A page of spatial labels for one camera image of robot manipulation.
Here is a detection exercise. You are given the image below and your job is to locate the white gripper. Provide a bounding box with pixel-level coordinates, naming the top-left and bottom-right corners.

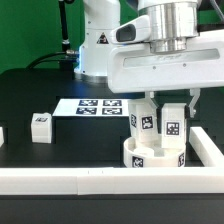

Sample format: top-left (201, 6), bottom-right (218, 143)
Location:
top-left (108, 15), bottom-right (224, 118)

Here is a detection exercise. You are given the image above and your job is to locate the white part at left edge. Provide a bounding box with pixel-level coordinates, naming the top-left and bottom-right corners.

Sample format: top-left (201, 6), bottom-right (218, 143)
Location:
top-left (0, 127), bottom-right (4, 147)

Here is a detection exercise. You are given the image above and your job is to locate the white sheet with markers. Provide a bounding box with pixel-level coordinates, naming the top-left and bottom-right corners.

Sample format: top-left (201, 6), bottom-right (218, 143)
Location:
top-left (53, 99), bottom-right (128, 117)

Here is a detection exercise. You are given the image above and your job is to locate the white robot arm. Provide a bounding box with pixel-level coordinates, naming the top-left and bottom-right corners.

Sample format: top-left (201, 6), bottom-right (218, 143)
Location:
top-left (75, 0), bottom-right (224, 105)

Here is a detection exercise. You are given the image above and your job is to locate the white round stool seat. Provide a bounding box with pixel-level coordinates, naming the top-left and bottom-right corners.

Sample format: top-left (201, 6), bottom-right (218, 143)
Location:
top-left (123, 137), bottom-right (186, 168)

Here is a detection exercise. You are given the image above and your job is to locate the white front fence bar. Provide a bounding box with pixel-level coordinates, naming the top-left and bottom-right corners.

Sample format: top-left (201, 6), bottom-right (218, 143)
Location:
top-left (0, 167), bottom-right (224, 195)

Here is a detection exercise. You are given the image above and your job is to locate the black cable with connector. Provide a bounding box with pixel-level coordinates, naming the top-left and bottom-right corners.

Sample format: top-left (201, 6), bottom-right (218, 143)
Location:
top-left (26, 0), bottom-right (81, 70)

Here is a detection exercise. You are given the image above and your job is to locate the white right fence bar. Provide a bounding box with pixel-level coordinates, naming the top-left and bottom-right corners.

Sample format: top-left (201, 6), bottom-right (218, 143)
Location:
top-left (189, 127), bottom-right (224, 168)

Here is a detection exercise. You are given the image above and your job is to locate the white fence bar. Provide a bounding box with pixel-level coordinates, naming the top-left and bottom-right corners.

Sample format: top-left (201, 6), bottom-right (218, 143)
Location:
top-left (0, 167), bottom-right (224, 195)
top-left (189, 127), bottom-right (224, 168)

